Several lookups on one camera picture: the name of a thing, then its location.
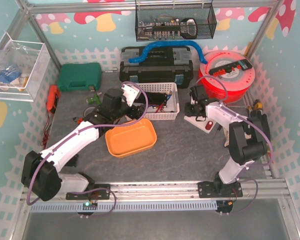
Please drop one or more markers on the red filament spool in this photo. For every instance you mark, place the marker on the red filament spool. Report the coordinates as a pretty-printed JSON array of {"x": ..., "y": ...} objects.
[{"x": 229, "y": 87}]

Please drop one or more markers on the orange multimeter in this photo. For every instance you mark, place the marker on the orange multimeter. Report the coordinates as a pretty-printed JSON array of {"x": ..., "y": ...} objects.
[{"x": 52, "y": 99}]

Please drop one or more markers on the black connector strip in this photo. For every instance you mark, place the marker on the black connector strip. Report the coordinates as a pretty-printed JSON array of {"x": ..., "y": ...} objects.
[{"x": 242, "y": 64}]

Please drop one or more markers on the black perforated metal plate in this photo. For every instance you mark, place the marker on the black perforated metal plate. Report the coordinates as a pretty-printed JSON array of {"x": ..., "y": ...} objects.
[{"x": 154, "y": 98}]

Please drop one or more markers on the black wire mesh basket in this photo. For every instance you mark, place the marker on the black wire mesh basket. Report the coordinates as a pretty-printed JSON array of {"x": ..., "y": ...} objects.
[{"x": 169, "y": 22}]

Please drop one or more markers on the white work glove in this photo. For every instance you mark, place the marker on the white work glove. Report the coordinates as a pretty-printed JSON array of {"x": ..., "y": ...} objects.
[{"x": 227, "y": 138}]

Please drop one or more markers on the aluminium rail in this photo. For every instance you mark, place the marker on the aluminium rail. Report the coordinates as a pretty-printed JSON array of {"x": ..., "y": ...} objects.
[{"x": 188, "y": 190}]

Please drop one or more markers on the white perforated plastic basket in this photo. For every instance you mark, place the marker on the white perforated plastic basket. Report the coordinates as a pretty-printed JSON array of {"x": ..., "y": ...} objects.
[{"x": 170, "y": 110}]

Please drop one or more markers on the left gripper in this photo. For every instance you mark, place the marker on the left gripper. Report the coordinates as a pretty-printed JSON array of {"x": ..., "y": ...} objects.
[{"x": 139, "y": 111}]

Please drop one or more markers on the green plastic tool case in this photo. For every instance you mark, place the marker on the green plastic tool case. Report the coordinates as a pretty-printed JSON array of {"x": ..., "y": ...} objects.
[{"x": 79, "y": 77}]

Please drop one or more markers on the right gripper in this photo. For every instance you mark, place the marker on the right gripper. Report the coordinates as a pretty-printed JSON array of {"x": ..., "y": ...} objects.
[{"x": 190, "y": 109}]

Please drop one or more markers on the orange handled pliers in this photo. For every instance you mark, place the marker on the orange handled pliers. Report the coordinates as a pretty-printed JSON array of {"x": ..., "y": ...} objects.
[{"x": 78, "y": 120}]

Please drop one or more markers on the silver socket bit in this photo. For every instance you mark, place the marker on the silver socket bit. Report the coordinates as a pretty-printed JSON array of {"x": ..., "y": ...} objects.
[{"x": 114, "y": 70}]

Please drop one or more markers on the yellow handled tool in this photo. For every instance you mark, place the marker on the yellow handled tool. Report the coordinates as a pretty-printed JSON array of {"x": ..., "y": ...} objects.
[{"x": 257, "y": 106}]

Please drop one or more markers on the black plastic toolbox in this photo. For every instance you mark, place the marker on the black plastic toolbox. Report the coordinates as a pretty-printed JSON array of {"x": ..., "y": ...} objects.
[{"x": 162, "y": 65}]

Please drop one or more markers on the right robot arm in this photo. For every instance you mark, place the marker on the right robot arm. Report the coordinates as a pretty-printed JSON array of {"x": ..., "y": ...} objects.
[{"x": 248, "y": 141}]

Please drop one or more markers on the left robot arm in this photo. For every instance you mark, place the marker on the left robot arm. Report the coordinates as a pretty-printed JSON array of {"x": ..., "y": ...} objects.
[{"x": 41, "y": 170}]

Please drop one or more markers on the clear acrylic box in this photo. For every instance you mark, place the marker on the clear acrylic box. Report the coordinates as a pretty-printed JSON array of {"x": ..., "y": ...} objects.
[{"x": 22, "y": 68}]

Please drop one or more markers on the blue white glove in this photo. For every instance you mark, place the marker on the blue white glove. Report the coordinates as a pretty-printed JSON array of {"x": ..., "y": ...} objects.
[{"x": 10, "y": 75}]

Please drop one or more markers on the orange plastic tray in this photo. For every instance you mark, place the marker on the orange plastic tray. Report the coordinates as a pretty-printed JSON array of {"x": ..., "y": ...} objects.
[{"x": 124, "y": 141}]

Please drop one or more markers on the black yellow work glove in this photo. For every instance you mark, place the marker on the black yellow work glove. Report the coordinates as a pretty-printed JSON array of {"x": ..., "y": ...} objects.
[{"x": 264, "y": 121}]

